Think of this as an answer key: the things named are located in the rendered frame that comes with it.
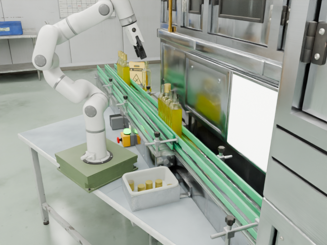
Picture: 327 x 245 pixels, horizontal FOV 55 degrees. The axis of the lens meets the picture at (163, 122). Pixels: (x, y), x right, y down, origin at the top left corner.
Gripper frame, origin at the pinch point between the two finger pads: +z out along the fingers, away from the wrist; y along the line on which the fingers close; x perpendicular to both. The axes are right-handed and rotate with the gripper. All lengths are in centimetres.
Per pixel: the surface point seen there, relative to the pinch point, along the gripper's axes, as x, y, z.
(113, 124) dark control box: 25, 47, 49
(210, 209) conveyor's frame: 8, -57, 53
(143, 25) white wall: -154, 578, 102
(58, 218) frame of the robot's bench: 86, 39, 90
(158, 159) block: 15, -21, 45
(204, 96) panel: -19.8, -12.5, 29.5
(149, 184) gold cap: 25, -31, 48
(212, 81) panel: -23.0, -20.3, 20.5
